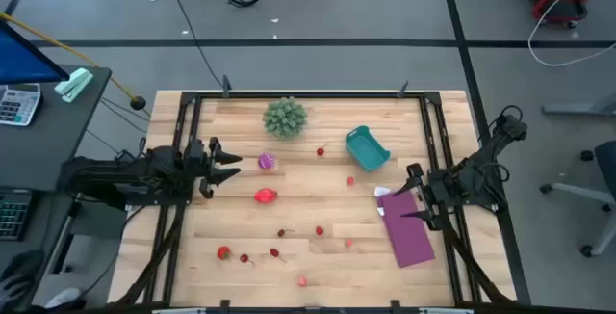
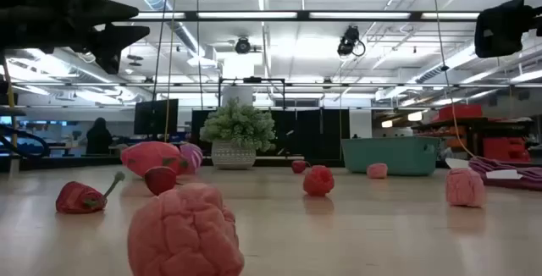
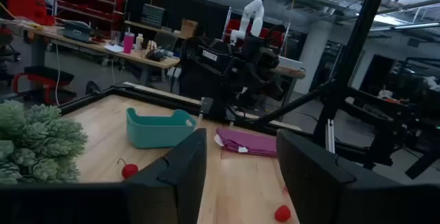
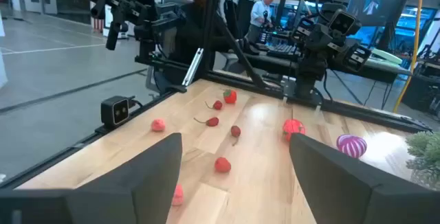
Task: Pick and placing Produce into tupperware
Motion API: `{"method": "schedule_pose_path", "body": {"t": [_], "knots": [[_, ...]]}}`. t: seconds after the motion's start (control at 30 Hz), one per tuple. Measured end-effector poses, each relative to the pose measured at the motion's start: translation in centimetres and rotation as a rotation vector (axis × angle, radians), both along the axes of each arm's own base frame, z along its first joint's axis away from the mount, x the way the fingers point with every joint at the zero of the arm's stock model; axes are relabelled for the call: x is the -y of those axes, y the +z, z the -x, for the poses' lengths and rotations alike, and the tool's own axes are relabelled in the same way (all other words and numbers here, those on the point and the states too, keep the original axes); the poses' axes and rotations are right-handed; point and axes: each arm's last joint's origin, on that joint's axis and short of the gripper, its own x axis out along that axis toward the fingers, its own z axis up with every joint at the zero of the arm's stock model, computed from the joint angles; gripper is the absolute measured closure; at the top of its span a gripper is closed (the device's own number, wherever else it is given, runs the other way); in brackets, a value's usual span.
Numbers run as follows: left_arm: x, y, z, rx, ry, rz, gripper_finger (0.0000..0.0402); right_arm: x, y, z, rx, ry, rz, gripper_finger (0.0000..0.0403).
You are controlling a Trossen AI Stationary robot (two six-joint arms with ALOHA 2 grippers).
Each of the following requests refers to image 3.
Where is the green artificial succulent plant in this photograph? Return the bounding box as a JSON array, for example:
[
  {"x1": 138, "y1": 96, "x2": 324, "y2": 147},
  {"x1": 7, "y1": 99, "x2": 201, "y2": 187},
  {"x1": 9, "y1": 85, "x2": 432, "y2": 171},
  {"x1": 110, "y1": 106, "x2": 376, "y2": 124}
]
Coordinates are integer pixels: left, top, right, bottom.
[{"x1": 0, "y1": 99, "x2": 89, "y2": 186}]

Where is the stack of grey trays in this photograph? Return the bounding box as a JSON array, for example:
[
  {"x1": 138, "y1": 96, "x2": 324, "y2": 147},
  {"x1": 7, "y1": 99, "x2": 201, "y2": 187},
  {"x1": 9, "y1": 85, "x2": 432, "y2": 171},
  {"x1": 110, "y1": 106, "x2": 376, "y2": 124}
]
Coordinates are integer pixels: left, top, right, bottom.
[{"x1": 140, "y1": 3, "x2": 166, "y2": 29}]

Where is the red cherry with stem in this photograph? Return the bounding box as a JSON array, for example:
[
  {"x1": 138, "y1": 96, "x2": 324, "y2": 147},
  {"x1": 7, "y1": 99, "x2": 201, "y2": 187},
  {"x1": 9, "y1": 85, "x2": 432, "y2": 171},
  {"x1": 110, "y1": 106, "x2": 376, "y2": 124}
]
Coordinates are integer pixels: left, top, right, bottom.
[{"x1": 116, "y1": 157, "x2": 140, "y2": 179}]

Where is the teal plastic container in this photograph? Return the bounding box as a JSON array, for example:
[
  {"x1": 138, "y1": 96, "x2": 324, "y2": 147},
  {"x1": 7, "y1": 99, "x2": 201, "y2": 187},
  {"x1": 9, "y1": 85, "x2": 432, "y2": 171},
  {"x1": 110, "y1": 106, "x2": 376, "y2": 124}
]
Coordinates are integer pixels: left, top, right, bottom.
[{"x1": 125, "y1": 107, "x2": 198, "y2": 149}]

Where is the red storage cabinet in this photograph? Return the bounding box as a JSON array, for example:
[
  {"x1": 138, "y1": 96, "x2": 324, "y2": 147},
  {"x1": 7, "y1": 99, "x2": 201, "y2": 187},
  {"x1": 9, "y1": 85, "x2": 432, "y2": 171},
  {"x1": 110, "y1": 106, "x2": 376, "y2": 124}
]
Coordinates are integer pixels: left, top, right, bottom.
[{"x1": 6, "y1": 0, "x2": 56, "y2": 26}]

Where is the grey toolbox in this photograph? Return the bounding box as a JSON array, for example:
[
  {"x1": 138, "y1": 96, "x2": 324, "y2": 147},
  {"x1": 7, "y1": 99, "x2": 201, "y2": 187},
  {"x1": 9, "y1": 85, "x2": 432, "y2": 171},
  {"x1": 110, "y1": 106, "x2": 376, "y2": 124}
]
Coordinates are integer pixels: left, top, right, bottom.
[{"x1": 63, "y1": 21, "x2": 92, "y2": 43}]

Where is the white floor cable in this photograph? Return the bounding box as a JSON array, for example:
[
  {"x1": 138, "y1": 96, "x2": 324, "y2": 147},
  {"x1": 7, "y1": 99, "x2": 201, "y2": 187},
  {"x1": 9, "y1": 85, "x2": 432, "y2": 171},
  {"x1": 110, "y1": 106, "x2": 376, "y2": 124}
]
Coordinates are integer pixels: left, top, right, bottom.
[{"x1": 54, "y1": 43, "x2": 62, "y2": 107}]

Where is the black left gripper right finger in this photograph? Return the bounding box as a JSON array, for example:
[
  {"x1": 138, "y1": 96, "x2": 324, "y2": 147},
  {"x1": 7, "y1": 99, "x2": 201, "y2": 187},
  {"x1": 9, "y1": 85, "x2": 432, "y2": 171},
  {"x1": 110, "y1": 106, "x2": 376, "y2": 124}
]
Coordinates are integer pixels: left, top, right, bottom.
[{"x1": 276, "y1": 129, "x2": 399, "y2": 224}]

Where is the small red berry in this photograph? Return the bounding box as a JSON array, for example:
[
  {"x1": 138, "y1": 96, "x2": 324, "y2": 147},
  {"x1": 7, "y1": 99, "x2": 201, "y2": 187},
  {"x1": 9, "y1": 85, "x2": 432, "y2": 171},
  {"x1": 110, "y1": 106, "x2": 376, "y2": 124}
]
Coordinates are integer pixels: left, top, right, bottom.
[{"x1": 274, "y1": 204, "x2": 292, "y2": 223}]

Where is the brown cardboard box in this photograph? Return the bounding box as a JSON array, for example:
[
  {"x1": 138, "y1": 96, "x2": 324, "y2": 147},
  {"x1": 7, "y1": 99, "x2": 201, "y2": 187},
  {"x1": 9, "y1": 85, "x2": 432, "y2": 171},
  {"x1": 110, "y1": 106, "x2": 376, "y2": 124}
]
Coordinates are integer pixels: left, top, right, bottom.
[{"x1": 180, "y1": 19, "x2": 199, "y2": 39}]

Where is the red and black stool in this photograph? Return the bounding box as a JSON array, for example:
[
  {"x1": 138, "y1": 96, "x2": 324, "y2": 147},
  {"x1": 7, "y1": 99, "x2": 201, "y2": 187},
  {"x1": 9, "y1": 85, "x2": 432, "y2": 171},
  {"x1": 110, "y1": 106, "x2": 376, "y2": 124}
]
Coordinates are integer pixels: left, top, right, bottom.
[{"x1": 12, "y1": 65, "x2": 77, "y2": 105}]

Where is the white flat box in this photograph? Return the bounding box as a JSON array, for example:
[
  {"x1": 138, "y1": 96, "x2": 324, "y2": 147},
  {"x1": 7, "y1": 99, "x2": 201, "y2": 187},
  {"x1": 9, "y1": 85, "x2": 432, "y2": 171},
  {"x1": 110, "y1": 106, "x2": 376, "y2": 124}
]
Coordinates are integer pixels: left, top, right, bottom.
[{"x1": 277, "y1": 55, "x2": 304, "y2": 72}]

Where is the long wooden workbench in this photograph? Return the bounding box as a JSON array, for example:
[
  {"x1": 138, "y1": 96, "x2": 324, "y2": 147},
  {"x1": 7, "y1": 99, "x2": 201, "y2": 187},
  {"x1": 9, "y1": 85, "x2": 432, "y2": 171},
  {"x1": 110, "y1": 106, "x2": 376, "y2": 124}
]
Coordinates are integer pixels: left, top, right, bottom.
[{"x1": 0, "y1": 17, "x2": 182, "y2": 87}]

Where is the purple folded cloth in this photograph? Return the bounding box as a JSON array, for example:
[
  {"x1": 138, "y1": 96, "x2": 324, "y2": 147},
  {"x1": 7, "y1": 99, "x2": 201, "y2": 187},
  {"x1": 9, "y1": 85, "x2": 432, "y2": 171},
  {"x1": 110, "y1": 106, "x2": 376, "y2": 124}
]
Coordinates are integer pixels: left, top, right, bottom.
[{"x1": 213, "y1": 126, "x2": 278, "y2": 158}]

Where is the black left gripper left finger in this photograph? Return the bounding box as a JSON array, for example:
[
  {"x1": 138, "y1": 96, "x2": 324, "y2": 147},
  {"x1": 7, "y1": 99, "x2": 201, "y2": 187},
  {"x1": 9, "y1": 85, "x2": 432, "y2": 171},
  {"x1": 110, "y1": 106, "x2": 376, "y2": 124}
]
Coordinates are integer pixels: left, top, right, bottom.
[{"x1": 125, "y1": 128, "x2": 208, "y2": 224}]

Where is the pink tumbler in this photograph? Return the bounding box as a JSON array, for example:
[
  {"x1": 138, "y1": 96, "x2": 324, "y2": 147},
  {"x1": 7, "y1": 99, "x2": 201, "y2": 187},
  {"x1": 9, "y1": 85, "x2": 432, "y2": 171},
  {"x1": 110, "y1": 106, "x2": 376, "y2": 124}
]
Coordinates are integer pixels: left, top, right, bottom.
[{"x1": 122, "y1": 31, "x2": 135, "y2": 54}]

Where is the black neighbouring robot station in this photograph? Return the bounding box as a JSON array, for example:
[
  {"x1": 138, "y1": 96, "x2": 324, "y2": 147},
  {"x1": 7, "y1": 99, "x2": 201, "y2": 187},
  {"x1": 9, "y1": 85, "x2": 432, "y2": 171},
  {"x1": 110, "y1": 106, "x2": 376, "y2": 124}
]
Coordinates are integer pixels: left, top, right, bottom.
[{"x1": 343, "y1": 57, "x2": 440, "y2": 180}]

